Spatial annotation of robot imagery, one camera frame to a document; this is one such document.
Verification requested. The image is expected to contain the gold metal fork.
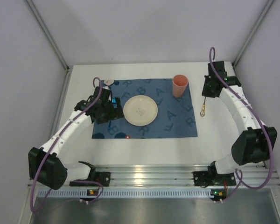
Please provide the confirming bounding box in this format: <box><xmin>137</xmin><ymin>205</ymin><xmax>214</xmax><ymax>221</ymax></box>
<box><xmin>200</xmin><ymin>97</ymin><xmax>206</xmax><ymax>117</ymax></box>

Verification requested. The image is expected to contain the pink plastic cup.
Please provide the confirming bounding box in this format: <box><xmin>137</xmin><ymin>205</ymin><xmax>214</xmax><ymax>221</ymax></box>
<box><xmin>172</xmin><ymin>74</ymin><xmax>189</xmax><ymax>98</ymax></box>

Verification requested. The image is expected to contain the left aluminium frame post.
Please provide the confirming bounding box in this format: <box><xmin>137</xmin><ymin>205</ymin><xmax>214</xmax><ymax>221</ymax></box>
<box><xmin>25</xmin><ymin>0</ymin><xmax>72</xmax><ymax>70</ymax></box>

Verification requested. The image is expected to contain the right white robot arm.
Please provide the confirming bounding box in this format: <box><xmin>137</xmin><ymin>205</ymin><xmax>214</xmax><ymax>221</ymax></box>
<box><xmin>202</xmin><ymin>61</ymin><xmax>270</xmax><ymax>175</ymax></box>

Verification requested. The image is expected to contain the aluminium mounting rail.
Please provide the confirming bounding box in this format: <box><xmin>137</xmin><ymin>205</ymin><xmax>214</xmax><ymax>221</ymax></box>
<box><xmin>28</xmin><ymin>164</ymin><xmax>280</xmax><ymax>187</ymax></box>

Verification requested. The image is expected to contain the blue letter placemat cloth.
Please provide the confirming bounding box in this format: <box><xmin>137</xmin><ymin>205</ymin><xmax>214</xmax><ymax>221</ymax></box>
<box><xmin>92</xmin><ymin>78</ymin><xmax>197</xmax><ymax>139</ymax></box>

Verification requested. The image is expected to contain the perforated grey cable duct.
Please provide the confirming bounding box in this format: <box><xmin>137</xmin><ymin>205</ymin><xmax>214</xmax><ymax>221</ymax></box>
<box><xmin>37</xmin><ymin>189</ymin><xmax>227</xmax><ymax>198</ymax></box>

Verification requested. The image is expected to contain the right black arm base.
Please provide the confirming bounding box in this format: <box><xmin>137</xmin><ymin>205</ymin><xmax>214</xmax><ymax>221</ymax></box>
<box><xmin>193</xmin><ymin>171</ymin><xmax>236</xmax><ymax>188</ymax></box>

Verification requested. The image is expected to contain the cream round plate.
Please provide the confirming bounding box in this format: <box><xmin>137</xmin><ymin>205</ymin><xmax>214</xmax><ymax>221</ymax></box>
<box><xmin>123</xmin><ymin>95</ymin><xmax>158</xmax><ymax>126</ymax></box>

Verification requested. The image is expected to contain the right aluminium frame post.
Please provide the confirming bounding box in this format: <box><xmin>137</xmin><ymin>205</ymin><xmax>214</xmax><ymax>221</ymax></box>
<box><xmin>232</xmin><ymin>0</ymin><xmax>276</xmax><ymax>70</ymax></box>

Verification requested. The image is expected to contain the aluminium frame post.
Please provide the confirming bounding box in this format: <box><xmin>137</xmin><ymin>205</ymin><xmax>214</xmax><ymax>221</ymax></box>
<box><xmin>232</xmin><ymin>0</ymin><xmax>276</xmax><ymax>70</ymax></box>
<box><xmin>25</xmin><ymin>0</ymin><xmax>72</xmax><ymax>70</ymax></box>

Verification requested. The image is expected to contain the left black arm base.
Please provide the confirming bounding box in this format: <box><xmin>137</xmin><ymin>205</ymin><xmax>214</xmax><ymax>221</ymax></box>
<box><xmin>70</xmin><ymin>171</ymin><xmax>111</xmax><ymax>187</ymax></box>

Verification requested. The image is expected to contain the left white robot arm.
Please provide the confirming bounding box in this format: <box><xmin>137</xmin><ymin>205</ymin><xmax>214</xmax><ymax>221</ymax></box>
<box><xmin>28</xmin><ymin>86</ymin><xmax>124</xmax><ymax>190</ymax></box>

